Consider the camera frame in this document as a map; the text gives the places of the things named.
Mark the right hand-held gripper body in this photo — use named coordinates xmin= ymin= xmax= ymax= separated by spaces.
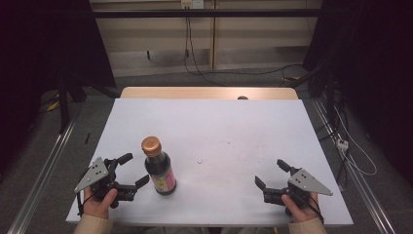
xmin=263 ymin=167 xmax=334 ymax=207

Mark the hand-held gripper black cable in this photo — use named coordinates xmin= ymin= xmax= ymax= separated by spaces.
xmin=304 ymin=194 xmax=325 ymax=225
xmin=75 ymin=190 xmax=86 ymax=217

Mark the wooden vertical post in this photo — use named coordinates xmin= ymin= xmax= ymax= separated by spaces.
xmin=209 ymin=0 xmax=218 ymax=71

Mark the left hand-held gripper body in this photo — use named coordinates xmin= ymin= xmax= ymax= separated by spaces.
xmin=73 ymin=157 xmax=137 ymax=210

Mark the black floor cable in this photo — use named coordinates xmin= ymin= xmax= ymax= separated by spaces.
xmin=184 ymin=63 xmax=306 ymax=79

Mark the black horizontal bar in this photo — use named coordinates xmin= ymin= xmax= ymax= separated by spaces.
xmin=92 ymin=8 xmax=324 ymax=20

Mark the dark sauce bottle orange cap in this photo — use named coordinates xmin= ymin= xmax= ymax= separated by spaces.
xmin=140 ymin=136 xmax=178 ymax=197

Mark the left hand-held gripper black cable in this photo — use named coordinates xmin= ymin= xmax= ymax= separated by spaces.
xmin=75 ymin=190 xmax=86 ymax=217

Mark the light wooden table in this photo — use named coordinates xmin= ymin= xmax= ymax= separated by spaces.
xmin=120 ymin=86 xmax=299 ymax=100

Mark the white wall socket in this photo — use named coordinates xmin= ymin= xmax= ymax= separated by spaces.
xmin=180 ymin=0 xmax=206 ymax=10

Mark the right hand-held gripper black cable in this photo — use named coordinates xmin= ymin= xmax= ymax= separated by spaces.
xmin=304 ymin=194 xmax=325 ymax=225

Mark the black hanging cable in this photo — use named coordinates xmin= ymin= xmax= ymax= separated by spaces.
xmin=182 ymin=8 xmax=228 ymax=88

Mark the metal floor rail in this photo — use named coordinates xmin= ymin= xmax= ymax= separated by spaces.
xmin=7 ymin=119 xmax=78 ymax=234
xmin=312 ymin=98 xmax=396 ymax=234

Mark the person's left hand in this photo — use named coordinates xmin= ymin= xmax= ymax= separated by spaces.
xmin=82 ymin=186 xmax=119 ymax=219

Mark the white table board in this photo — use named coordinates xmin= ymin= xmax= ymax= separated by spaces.
xmin=65 ymin=97 xmax=355 ymax=227

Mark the black metal stand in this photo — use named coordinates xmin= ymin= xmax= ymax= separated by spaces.
xmin=56 ymin=75 xmax=71 ymax=135

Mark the white power strip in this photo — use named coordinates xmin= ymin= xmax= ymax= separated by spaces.
xmin=336 ymin=138 xmax=350 ymax=152

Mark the person's right hand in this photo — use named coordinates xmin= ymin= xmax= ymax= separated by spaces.
xmin=281 ymin=191 xmax=322 ymax=224

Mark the black curtain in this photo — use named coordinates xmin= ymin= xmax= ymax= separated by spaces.
xmin=0 ymin=0 xmax=117 ymax=183
xmin=302 ymin=0 xmax=413 ymax=178

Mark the white floor cable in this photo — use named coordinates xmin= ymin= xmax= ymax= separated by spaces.
xmin=333 ymin=106 xmax=378 ymax=177

